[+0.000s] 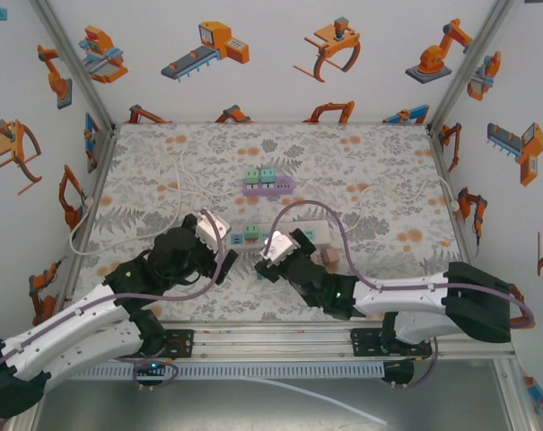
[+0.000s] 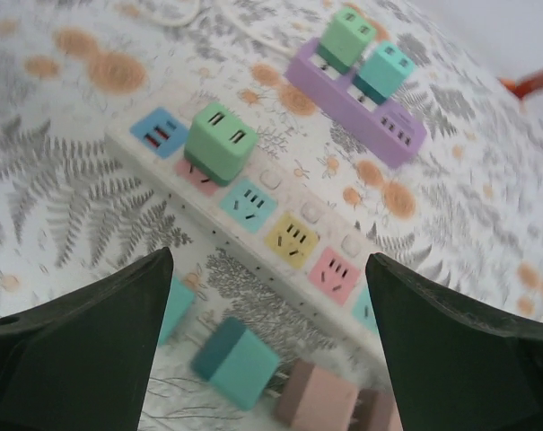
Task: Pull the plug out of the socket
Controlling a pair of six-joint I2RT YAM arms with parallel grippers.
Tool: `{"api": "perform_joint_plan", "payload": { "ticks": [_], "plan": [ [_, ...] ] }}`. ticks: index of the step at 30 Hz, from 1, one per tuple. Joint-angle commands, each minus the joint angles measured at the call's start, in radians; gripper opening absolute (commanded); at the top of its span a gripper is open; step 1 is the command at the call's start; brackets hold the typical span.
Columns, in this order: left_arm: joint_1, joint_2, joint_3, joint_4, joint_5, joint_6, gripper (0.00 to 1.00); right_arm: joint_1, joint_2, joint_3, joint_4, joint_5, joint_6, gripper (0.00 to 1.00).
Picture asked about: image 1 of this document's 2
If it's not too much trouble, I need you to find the white multi-socket power strip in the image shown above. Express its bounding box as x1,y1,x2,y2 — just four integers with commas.
229,218,334,248

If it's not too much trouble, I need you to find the purple power strip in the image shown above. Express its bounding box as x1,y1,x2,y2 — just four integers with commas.
241,176,296,198

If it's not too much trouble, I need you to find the floral patterned tablecloth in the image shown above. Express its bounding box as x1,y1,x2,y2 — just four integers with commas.
57,121,472,324

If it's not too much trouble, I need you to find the white plastic tube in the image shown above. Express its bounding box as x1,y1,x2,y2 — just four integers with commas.
247,375,389,427

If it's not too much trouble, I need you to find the white power strip cable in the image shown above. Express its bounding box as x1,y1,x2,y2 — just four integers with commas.
331,177,456,234
68,150,245,257

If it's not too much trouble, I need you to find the aluminium mounting rail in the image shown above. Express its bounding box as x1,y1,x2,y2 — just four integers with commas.
162,330,436,361

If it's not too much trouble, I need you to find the white slotted cable duct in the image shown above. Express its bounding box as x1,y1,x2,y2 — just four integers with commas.
85,361,385,381

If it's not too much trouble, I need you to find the aluminium frame post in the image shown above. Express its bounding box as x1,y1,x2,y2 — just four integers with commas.
425,0,519,134
28,0,120,136

